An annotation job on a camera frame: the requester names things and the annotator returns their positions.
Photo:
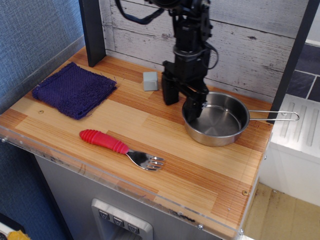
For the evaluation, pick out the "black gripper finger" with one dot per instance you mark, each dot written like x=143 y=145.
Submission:
x=194 y=107
x=169 y=90

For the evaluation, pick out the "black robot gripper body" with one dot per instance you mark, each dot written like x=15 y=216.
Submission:
x=189 y=71

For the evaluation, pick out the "stainless steel pot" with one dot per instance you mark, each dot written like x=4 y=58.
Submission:
x=222 y=121

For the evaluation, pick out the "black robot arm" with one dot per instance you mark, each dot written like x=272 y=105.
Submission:
x=192 y=28

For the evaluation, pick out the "grey cube block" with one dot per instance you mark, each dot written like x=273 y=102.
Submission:
x=150 y=81

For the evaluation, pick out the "purple knitted cloth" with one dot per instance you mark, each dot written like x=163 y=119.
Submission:
x=74 y=91

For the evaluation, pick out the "white toy sink unit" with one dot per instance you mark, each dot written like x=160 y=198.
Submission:
x=292 y=160

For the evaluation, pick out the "silver toy fridge cabinet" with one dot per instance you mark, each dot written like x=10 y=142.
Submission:
x=140 y=205

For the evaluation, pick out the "yellow object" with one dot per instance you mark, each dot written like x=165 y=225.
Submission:
x=17 y=235

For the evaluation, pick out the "red handled metal fork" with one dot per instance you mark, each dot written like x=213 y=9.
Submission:
x=141 y=159

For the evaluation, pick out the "dark right frame post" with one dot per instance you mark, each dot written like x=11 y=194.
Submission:
x=303 y=31

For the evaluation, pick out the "dark frame post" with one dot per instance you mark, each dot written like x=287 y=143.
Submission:
x=92 y=30
x=303 y=31

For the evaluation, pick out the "dark left frame post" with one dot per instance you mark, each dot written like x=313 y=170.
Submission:
x=92 y=30

